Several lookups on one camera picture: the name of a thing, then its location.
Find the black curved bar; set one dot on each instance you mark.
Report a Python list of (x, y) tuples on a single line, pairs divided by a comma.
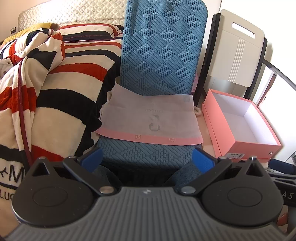
[(281, 71)]

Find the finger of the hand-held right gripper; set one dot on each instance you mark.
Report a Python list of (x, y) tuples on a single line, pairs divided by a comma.
[(279, 165)]

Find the striped fleece blanket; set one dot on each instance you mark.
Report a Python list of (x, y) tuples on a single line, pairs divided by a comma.
[(57, 104)]

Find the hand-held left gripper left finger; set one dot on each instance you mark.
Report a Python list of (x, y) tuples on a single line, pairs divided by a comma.
[(93, 158)]

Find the pink shoe box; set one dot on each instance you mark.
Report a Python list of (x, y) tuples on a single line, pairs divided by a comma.
[(252, 148)]

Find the pink cloth dust bag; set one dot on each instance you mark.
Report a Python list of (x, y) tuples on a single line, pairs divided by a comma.
[(150, 111)]

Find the white folding chair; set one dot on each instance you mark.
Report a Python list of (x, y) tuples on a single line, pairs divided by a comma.
[(238, 46)]

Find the blue textured chair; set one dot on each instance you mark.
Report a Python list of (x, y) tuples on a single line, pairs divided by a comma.
[(161, 46)]

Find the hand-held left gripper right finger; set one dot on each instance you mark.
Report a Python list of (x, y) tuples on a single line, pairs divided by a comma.
[(203, 158)]

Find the quilted white headboard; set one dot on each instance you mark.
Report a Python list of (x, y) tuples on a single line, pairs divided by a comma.
[(69, 11)]

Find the yellow pillow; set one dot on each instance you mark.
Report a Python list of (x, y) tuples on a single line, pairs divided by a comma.
[(34, 26)]

